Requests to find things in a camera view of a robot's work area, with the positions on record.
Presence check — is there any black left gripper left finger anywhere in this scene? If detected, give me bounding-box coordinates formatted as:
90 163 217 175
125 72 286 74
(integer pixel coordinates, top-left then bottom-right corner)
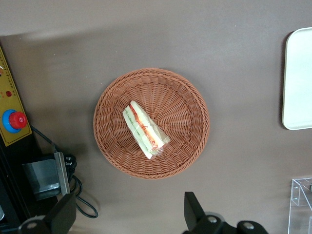
17 193 77 234

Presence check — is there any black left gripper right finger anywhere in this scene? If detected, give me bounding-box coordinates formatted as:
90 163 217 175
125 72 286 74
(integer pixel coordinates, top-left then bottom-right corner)
182 192 236 234

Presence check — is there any plastic-wrapped triangle sandwich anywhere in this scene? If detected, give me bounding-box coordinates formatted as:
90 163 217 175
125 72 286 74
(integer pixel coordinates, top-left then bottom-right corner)
122 100 171 160

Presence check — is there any round brown wicker basket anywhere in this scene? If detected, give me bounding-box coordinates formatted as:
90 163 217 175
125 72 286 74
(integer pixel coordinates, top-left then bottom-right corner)
93 68 211 180

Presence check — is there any cream plastic tray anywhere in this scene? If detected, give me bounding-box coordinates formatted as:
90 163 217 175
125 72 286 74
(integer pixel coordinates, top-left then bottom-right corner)
281 27 312 131

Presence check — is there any red emergency stop button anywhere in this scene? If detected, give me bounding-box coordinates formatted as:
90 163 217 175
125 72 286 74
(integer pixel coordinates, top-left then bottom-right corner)
8 111 28 130

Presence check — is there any clear acrylic box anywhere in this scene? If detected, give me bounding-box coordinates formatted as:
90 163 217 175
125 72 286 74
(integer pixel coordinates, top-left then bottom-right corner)
287 177 312 234

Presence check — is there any yellow control panel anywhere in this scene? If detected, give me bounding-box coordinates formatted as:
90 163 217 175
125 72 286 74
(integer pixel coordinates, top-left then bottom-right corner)
0 45 33 147

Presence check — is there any black cable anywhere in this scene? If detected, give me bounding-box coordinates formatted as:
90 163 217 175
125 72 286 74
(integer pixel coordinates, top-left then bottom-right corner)
31 125 99 219

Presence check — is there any grey metal bracket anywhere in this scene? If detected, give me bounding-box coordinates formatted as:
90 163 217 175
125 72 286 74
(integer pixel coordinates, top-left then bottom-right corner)
21 151 71 201

